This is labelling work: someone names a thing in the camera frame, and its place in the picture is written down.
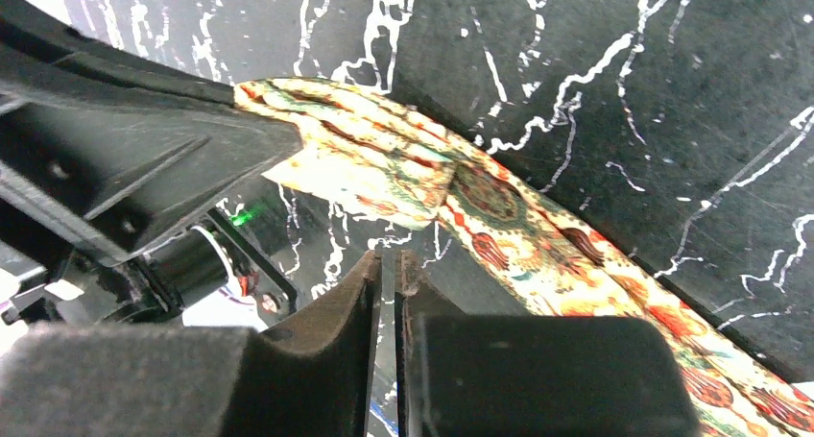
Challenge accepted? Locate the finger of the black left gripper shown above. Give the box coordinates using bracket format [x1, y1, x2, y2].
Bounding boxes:
[1, 0, 302, 266]

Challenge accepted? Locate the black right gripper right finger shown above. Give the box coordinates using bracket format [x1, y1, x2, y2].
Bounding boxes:
[395, 251, 700, 436]

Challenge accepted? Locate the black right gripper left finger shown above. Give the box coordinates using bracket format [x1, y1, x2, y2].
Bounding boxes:
[1, 252, 382, 436]

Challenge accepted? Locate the cream flamingo paisley tie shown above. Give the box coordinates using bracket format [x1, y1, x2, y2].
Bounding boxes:
[233, 77, 813, 436]

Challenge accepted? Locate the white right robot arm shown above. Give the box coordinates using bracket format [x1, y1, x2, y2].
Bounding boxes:
[1, 216, 701, 436]

